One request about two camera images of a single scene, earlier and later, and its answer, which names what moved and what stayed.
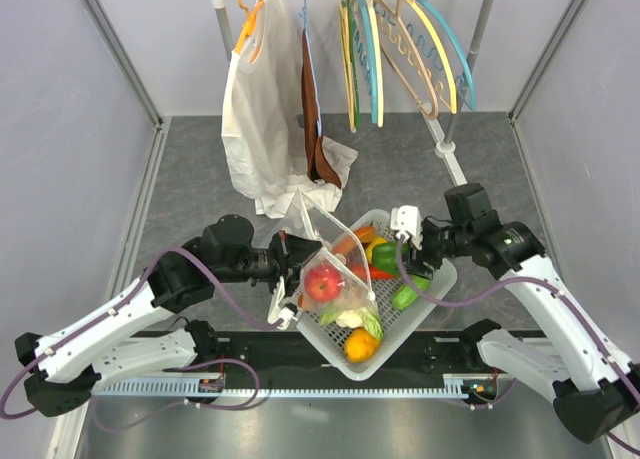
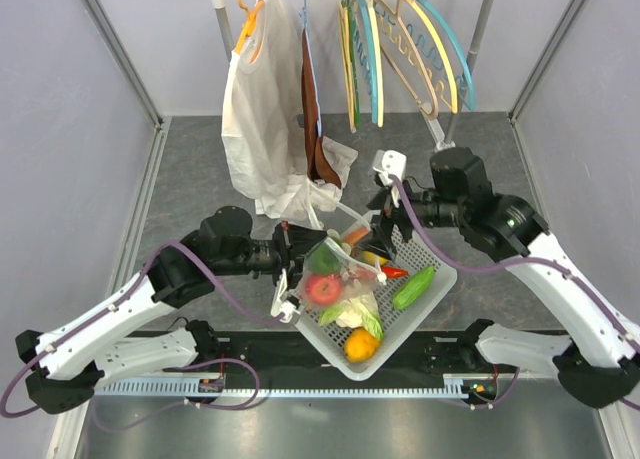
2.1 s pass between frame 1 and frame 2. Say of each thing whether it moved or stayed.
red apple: stayed
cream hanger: stayed
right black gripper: moved
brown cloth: stayed
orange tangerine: stayed
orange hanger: stayed
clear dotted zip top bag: moved
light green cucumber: stayed
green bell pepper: moved
